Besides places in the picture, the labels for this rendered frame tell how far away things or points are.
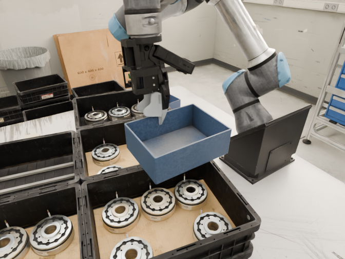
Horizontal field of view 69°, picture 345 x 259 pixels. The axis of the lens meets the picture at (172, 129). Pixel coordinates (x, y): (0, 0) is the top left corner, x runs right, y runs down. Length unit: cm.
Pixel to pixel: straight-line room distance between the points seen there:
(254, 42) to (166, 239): 71
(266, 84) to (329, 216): 52
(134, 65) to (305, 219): 78
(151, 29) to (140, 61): 7
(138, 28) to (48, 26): 312
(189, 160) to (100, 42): 318
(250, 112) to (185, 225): 51
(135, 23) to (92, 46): 306
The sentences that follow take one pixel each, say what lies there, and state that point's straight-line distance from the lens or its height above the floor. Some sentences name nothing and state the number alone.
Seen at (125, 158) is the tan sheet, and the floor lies 83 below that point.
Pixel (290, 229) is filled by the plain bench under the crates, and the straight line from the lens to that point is 99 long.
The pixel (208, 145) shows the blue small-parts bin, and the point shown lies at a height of 111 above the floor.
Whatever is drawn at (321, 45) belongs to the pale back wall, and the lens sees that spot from 357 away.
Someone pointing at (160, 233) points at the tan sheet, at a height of 83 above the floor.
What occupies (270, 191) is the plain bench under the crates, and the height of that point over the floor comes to 70.
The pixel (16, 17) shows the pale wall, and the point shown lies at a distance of 360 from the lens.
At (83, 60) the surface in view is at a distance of 357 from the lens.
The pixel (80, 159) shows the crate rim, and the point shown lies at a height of 93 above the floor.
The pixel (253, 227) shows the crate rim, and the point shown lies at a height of 93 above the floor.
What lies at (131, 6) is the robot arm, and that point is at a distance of 54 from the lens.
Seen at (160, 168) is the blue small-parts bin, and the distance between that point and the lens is 50.
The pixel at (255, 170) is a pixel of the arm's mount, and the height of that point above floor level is 77.
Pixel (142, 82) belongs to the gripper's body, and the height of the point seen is 123.
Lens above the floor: 143
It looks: 32 degrees down
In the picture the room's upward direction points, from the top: straight up
